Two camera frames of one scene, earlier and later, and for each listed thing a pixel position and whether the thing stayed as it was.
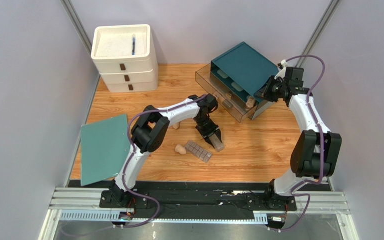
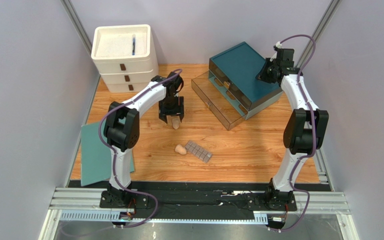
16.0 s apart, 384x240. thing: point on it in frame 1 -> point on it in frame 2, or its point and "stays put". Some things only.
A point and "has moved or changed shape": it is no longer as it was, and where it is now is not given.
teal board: x=104 y=145 stays put
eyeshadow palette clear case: x=201 y=152 stays put
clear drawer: x=240 y=104 has moved or changed shape
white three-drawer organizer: x=126 y=57 stays put
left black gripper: x=215 y=129 -> x=179 y=110
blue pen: x=133 y=52 stays put
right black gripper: x=268 y=92 -> x=264 y=75
